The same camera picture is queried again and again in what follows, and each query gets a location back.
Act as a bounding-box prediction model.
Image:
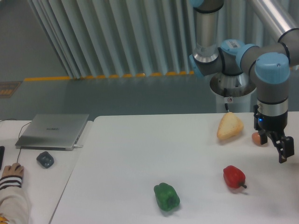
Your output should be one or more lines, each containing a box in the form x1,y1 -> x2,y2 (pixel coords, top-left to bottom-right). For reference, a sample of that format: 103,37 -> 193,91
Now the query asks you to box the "brown egg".
251,132 -> 261,146

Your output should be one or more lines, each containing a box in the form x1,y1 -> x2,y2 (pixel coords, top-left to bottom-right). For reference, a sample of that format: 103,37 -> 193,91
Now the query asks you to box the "striped sleeve forearm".
0,175 -> 30,224

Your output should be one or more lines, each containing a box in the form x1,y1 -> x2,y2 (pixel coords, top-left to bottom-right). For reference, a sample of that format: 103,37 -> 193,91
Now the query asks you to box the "red bell pepper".
223,165 -> 247,189

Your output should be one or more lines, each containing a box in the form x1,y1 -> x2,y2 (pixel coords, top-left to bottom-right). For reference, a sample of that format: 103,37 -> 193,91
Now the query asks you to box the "dark grey small device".
36,151 -> 54,169

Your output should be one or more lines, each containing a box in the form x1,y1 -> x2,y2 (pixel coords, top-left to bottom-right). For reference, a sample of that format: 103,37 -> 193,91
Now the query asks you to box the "triangular bread slice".
217,112 -> 244,140

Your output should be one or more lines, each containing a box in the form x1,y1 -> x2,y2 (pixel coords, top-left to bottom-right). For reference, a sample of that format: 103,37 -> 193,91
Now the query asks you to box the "person's hand on mouse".
2,163 -> 24,178

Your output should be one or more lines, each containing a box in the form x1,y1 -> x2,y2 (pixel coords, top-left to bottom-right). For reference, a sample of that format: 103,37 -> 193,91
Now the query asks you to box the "robot base cable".
223,88 -> 231,113

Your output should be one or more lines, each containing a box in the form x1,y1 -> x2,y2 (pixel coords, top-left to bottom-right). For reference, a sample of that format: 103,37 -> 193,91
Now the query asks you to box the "black mouse cable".
0,119 -> 36,164

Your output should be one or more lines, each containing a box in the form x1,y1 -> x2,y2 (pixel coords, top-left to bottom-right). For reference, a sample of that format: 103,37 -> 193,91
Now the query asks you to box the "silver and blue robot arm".
190,0 -> 299,163

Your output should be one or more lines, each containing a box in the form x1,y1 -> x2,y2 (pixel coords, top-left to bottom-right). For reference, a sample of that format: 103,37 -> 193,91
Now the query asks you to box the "silver closed laptop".
15,114 -> 89,151

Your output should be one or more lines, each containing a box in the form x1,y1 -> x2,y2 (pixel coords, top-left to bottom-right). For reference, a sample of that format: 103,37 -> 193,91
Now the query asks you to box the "black keyboard edge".
0,146 -> 5,170

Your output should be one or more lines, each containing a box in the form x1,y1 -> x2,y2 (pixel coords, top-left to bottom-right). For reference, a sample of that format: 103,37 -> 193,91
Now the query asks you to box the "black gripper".
254,104 -> 294,163

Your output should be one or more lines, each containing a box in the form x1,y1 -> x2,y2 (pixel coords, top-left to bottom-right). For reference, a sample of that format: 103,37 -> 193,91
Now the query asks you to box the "green bell pepper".
154,182 -> 180,211

